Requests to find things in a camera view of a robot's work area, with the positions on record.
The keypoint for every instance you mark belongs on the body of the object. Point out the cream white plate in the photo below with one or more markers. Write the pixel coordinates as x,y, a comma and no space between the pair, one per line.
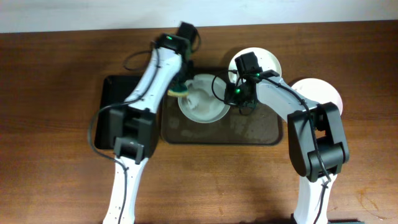
265,58

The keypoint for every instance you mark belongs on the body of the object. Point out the black small tray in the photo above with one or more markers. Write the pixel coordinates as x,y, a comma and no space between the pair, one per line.
113,90

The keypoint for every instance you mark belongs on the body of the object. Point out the green and yellow sponge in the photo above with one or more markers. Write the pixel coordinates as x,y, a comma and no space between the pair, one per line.
178,90

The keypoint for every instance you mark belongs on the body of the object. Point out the pale green plate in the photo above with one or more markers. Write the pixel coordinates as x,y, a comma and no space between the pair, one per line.
204,103

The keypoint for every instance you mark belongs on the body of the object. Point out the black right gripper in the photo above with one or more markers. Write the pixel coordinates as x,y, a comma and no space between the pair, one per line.
233,97

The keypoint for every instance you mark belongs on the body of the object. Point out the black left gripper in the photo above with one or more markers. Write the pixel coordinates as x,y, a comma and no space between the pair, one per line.
186,76

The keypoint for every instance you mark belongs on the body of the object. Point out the pink plate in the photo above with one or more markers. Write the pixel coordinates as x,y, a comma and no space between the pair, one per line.
320,91

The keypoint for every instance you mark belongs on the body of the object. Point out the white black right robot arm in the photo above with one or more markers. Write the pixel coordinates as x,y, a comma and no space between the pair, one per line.
317,142

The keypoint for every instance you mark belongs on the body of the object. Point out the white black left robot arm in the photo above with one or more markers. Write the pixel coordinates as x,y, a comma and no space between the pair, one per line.
169,51

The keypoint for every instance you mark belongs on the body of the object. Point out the dark brown serving tray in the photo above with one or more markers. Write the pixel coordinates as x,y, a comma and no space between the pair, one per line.
259,127

